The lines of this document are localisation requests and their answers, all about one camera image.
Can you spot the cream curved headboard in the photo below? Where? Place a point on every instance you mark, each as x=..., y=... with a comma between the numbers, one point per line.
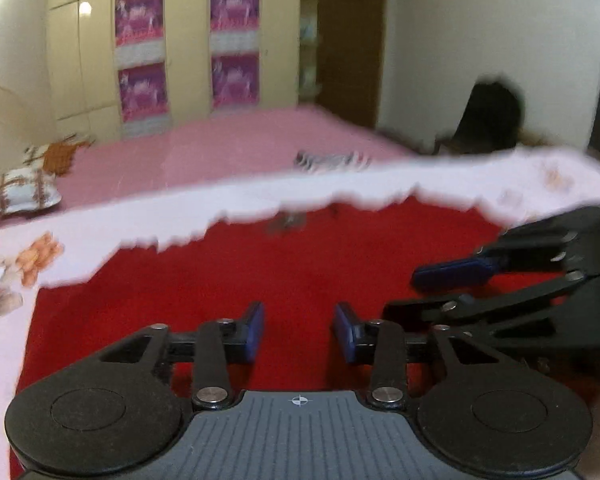
x=0, y=125

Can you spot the cream corner shelf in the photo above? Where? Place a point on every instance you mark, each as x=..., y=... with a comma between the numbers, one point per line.
x=307, y=35

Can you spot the white floral blanket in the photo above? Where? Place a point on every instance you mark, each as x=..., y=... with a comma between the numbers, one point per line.
x=130, y=220

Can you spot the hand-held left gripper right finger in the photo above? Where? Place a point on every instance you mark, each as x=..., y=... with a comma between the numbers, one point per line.
x=344, y=332

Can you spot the red sequined sweater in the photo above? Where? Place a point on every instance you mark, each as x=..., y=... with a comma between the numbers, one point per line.
x=230, y=270

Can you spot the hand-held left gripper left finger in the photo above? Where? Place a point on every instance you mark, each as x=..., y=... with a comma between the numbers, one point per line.
x=254, y=330

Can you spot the pink bed sheet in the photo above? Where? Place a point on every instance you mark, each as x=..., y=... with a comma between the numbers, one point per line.
x=205, y=155

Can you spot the orange patterned pillow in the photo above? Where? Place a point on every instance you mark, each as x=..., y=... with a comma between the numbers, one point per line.
x=65, y=155

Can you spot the black chair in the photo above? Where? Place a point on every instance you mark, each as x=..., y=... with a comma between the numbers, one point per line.
x=490, y=115

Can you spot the brown wooden door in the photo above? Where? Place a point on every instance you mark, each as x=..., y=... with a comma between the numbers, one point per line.
x=352, y=50

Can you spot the cream wardrobe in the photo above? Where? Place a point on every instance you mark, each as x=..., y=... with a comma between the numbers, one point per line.
x=190, y=35

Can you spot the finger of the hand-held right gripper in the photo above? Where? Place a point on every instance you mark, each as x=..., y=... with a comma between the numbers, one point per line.
x=480, y=307
x=450, y=272

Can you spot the small white checked pillow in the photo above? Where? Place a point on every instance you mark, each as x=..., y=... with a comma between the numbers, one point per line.
x=35, y=154

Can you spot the striped small cloth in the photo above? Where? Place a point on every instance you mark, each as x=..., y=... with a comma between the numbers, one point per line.
x=330, y=161

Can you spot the pink wall poster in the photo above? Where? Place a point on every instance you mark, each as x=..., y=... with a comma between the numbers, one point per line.
x=144, y=95
x=235, y=10
x=235, y=80
x=140, y=20

